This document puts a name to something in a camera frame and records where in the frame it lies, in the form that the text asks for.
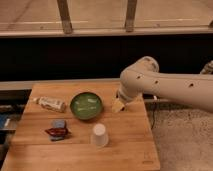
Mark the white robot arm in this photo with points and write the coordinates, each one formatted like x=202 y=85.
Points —
x=143 y=76

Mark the green bowl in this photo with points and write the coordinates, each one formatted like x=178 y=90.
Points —
x=86 y=105

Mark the yellow gripper tip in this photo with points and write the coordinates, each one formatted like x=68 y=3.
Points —
x=117 y=106

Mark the white tube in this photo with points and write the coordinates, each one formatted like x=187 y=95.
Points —
x=50 y=103

